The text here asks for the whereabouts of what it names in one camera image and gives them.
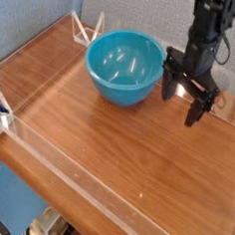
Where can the clear acrylic corner bracket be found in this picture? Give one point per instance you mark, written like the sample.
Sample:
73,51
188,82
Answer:
84,35

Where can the grey metal frame below table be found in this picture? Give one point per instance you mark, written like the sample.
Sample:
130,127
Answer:
48,222

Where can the blue plastic bowl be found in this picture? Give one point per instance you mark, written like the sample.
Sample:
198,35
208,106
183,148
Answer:
125,65

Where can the clear acrylic left bracket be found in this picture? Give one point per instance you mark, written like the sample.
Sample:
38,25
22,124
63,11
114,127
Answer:
0,113

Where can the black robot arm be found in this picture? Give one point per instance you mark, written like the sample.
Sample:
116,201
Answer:
207,43

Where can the clear acrylic front barrier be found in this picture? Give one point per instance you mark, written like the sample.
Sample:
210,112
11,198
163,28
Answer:
41,153

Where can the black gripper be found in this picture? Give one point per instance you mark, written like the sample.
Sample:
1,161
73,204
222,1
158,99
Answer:
192,70

